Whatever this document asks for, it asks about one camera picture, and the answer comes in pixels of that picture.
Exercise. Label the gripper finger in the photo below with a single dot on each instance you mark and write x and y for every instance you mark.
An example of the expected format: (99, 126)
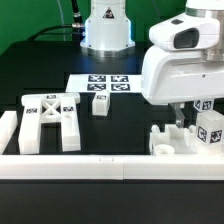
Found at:
(177, 107)

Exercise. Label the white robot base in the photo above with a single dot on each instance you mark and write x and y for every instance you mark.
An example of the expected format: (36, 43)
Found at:
(108, 30)

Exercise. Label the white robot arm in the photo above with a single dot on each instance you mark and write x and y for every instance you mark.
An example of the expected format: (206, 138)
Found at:
(200, 27)

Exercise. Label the tilted white tagged cube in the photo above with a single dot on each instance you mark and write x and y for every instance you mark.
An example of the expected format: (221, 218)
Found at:
(203, 105)

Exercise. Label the white front fence bar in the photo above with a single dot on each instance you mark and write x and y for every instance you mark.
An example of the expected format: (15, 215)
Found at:
(98, 167)

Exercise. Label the white left fence bar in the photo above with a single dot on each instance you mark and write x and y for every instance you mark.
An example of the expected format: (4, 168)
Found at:
(8, 124)

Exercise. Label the white chair seat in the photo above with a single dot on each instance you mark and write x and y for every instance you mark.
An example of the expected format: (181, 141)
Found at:
(172, 141)

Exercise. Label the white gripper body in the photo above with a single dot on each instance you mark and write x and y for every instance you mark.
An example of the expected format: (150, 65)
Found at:
(177, 77)

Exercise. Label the white chair back frame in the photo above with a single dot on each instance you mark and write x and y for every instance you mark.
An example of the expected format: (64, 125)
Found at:
(41, 109)

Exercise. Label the white marker sheet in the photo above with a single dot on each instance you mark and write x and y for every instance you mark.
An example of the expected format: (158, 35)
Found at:
(114, 83)

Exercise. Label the white fence bar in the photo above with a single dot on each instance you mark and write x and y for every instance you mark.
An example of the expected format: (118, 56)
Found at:
(8, 124)
(98, 167)

